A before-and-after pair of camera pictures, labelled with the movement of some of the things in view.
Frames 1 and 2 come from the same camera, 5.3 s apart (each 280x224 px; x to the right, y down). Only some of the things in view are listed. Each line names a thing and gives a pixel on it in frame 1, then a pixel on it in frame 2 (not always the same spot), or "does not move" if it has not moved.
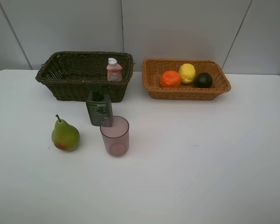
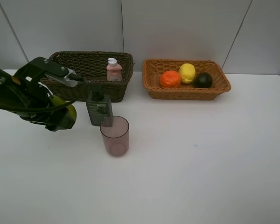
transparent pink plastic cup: (115, 130) does not move
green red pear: (65, 136) → (56, 101)
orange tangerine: (170, 79) does not move
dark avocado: (203, 80) does not move
